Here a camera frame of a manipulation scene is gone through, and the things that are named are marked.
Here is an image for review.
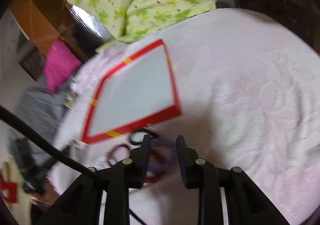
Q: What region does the dark red bead bracelet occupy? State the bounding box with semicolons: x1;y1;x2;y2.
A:
143;149;166;184

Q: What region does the purple bead bracelet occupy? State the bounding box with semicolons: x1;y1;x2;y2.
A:
147;138;179;173

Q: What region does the maroon hair tie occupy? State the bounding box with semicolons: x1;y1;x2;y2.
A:
108;144;131;168

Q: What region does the black hair tie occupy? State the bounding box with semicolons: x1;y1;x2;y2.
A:
127;128;160;146

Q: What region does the person's left hand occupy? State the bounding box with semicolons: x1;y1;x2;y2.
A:
29;179;60;212

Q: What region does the red fabric item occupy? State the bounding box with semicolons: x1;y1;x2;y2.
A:
0;173;18;204

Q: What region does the grey blanket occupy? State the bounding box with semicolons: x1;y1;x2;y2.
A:
7;76;73;168

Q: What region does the red box lid tray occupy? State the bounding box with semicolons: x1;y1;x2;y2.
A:
80;39;182;144

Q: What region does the magenta pillow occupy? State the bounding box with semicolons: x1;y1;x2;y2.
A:
43;40;81;94

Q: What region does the silver foil mat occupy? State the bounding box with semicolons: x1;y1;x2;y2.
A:
70;5;114;42

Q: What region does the orange wooden cabinet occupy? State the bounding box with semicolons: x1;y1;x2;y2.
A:
9;0;88;62

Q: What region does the green clover pillow right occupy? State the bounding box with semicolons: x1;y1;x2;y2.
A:
97;0;216;53

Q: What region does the black cable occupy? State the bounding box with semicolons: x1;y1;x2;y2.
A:
0;106;146;225

